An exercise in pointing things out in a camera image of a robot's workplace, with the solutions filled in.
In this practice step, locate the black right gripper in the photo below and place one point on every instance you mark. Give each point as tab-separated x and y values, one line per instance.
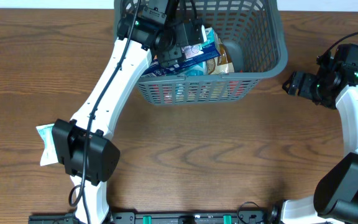
304	89

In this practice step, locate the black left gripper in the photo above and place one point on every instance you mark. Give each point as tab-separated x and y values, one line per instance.
170	53

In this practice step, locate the Kleenex tissue multipack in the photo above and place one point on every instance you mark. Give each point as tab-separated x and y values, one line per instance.
194	55

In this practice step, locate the teal white pouch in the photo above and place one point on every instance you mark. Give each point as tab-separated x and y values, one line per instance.
199	69

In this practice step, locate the orange spaghetti packet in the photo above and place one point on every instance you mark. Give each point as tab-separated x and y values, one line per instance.
198	89

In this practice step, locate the brown white grain bag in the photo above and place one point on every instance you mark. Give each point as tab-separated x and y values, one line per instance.
224	62
211	65

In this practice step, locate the teal white packet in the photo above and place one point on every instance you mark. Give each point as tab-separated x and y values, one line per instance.
49	155

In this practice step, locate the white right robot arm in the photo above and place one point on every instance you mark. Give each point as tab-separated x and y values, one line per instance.
335	199

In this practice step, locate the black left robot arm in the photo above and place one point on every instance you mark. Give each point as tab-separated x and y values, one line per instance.
84	143

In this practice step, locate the grey plastic mesh basket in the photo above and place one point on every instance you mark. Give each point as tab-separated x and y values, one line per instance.
252	33

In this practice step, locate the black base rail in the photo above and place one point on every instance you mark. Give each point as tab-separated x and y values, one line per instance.
246	213

